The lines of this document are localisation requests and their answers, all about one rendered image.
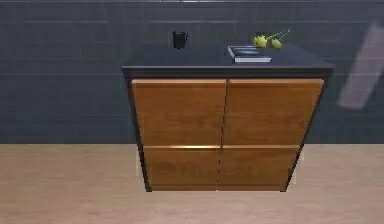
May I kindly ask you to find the wooden chest of drawers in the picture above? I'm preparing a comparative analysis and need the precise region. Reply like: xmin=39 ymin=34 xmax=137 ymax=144
xmin=121 ymin=43 xmax=335 ymax=193

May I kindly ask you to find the black mug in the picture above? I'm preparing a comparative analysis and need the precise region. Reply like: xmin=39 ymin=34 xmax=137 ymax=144
xmin=172 ymin=31 xmax=189 ymax=50

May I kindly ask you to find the dark blue book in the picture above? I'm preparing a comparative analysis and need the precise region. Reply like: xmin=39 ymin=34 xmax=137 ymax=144
xmin=227 ymin=45 xmax=272 ymax=64

